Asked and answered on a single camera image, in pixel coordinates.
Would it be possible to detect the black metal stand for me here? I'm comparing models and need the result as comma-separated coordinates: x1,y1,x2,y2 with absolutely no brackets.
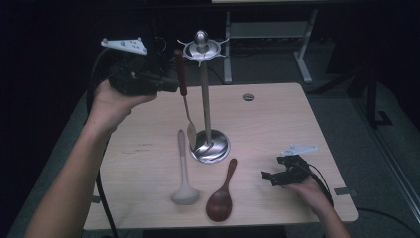
362,67,394,129

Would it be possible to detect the black floor cable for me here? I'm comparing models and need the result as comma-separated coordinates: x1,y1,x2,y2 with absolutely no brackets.
356,206,420,238

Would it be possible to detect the grey metal floor rail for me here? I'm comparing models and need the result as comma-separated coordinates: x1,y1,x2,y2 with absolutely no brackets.
352,98,420,216

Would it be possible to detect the steel spatula with brown handle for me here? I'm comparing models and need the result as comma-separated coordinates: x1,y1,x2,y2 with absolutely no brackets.
173,49,198,152

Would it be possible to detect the person's right hand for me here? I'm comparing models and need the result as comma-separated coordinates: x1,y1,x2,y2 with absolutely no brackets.
284,176,328,214

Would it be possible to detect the right hand-held gripper black cable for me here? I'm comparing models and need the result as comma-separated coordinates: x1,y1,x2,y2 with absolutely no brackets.
302,164,335,208

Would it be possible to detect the white metal table frame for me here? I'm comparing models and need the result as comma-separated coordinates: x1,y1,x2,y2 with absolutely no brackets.
223,8,320,85

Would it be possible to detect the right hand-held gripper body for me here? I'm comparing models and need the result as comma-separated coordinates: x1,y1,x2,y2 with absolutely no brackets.
275,144,319,187

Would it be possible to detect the steel utensil rack stand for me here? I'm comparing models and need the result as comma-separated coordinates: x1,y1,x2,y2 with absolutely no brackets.
176,29,232,165

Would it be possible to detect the person's left hand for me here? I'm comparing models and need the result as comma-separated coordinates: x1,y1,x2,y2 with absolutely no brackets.
86,79,157,134

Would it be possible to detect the brown wooden spoon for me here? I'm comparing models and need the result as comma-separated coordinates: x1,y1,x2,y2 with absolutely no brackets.
205,158,239,223

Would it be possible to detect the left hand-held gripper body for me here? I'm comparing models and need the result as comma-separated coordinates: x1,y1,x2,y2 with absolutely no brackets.
100,37,165,97

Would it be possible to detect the beige ladle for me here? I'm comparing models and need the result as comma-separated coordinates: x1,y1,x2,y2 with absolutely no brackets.
170,129,201,206

